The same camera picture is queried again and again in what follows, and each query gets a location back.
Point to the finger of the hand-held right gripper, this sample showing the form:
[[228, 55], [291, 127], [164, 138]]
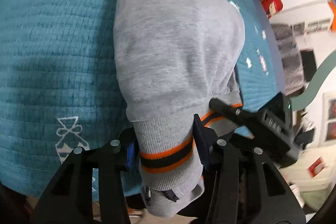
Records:
[[228, 109]]

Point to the wall picture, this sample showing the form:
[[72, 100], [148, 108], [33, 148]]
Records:
[[332, 132], [332, 107]]

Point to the grey zip jacket navy sleeves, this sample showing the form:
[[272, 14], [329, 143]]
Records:
[[170, 43]]

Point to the light green bed frame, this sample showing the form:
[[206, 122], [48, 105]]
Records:
[[315, 82]]

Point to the teal quilted bed mat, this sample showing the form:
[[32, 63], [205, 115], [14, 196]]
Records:
[[52, 56]]

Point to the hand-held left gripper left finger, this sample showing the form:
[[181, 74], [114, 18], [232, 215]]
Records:
[[130, 155]]

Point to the white storage box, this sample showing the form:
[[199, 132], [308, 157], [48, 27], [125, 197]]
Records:
[[312, 176]]

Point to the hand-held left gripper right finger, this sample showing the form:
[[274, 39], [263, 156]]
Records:
[[202, 140]]

